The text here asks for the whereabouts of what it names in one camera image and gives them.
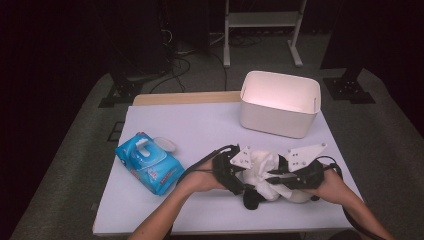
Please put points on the white metal stand frame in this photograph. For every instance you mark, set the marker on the white metal stand frame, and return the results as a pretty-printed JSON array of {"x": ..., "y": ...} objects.
[{"x": 261, "y": 19}]

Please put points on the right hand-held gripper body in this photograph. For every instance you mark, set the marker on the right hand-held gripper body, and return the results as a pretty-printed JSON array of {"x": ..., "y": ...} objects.
[{"x": 306, "y": 175}]

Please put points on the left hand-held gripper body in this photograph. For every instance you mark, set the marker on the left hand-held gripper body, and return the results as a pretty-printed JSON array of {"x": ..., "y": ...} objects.
[{"x": 223, "y": 168}]

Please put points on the panda plush toy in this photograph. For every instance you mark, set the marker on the panda plush toy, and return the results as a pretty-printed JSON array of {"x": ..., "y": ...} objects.
[{"x": 300, "y": 196}]

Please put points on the white storage bin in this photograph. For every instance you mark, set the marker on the white storage bin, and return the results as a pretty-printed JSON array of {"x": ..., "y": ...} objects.
[{"x": 273, "y": 120}]

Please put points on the white wet wipe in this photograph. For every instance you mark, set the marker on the white wet wipe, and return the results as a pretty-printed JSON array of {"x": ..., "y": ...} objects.
[{"x": 263, "y": 163}]

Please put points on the blue wet wipe pack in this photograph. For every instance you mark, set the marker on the blue wet wipe pack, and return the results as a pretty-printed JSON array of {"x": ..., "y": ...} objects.
[{"x": 146, "y": 166}]

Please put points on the white table cover sheet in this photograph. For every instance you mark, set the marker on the white table cover sheet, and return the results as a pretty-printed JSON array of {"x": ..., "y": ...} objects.
[{"x": 200, "y": 123}]

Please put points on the person's right hand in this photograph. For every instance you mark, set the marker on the person's right hand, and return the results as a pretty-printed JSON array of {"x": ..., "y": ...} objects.
[{"x": 333, "y": 186}]

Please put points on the black stand base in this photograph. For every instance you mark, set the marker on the black stand base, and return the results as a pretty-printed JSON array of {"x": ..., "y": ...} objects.
[
  {"x": 121, "y": 91},
  {"x": 346, "y": 88}
]

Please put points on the person's left hand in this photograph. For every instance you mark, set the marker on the person's left hand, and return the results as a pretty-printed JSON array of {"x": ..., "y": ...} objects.
[{"x": 200, "y": 178}]

